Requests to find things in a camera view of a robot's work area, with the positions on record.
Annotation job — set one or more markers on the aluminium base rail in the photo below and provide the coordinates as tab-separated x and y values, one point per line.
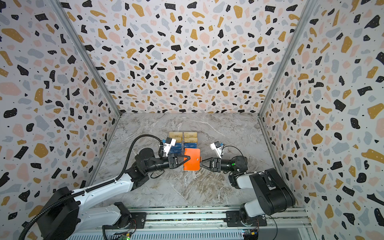
205	223

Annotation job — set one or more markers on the blue card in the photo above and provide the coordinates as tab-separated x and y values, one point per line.
178	145
190	145
176	151

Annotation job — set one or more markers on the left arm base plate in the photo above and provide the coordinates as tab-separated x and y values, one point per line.
136	220

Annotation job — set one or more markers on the gold card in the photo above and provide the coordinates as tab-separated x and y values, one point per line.
175	135
178	139
190	135
191	140

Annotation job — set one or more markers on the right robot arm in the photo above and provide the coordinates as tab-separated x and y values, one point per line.
272	193

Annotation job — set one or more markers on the right aluminium corner post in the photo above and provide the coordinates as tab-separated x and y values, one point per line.
306	14

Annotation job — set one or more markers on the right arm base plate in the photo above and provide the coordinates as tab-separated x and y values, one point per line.
239	218

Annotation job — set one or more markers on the gold card back right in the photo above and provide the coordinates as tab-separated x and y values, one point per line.
190	135

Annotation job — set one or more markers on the gold card back left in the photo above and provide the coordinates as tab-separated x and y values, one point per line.
175	135

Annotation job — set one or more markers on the blue card front left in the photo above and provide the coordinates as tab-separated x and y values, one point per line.
176	151

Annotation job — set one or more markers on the aluminium corner post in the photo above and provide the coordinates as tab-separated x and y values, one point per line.
62	16
306	14

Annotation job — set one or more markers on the left aluminium corner post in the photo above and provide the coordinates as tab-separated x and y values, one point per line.
62	16

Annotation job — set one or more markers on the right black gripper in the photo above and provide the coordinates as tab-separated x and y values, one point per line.
215	164

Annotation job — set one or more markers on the orange card holder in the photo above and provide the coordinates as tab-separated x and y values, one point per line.
195	159

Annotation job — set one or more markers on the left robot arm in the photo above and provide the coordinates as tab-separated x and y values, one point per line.
68	212

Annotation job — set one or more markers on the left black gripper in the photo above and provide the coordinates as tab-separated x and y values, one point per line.
175	157

